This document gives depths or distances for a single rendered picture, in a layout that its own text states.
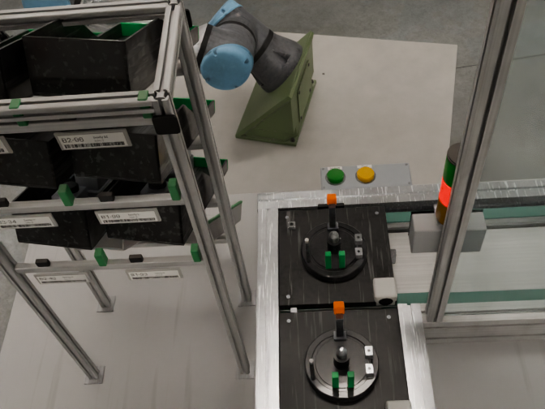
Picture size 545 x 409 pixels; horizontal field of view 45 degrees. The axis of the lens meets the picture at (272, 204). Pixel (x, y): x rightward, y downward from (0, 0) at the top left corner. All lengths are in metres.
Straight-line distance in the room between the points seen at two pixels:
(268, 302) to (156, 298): 0.29
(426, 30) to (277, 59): 1.83
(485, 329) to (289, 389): 0.42
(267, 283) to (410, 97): 0.74
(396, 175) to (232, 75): 0.45
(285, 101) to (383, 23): 1.91
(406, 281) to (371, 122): 0.53
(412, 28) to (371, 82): 1.57
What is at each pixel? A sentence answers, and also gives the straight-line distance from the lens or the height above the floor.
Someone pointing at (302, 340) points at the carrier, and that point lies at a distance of 1.32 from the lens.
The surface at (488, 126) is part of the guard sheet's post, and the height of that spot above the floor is 1.53.
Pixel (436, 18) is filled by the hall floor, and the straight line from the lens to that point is 3.54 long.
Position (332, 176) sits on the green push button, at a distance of 1.54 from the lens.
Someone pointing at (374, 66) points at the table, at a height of 0.86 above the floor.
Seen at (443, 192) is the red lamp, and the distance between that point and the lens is 1.06.
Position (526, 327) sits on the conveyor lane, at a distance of 1.44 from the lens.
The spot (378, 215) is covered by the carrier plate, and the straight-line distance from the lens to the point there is 1.47.
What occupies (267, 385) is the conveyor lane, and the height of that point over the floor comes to 0.95.
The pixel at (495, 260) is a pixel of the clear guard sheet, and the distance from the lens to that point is 1.21.
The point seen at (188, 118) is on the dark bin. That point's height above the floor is 1.45.
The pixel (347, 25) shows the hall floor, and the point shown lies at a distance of 3.48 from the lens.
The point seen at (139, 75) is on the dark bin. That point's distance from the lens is 0.84.
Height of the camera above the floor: 2.17
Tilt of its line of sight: 53 degrees down
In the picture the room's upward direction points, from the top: 8 degrees counter-clockwise
